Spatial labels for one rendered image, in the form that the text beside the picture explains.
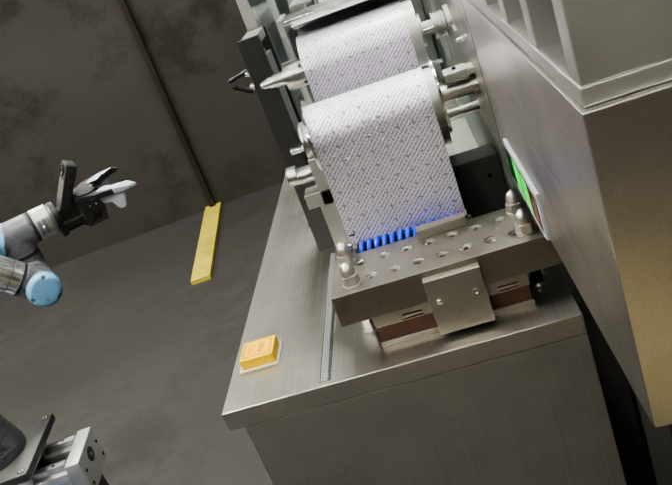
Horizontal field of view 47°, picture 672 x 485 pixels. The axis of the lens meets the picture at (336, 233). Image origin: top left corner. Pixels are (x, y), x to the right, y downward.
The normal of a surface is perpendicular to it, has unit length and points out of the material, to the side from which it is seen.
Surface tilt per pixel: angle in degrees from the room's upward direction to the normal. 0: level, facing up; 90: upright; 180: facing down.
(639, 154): 90
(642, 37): 90
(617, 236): 90
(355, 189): 90
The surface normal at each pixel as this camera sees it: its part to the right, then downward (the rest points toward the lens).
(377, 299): -0.03, 0.40
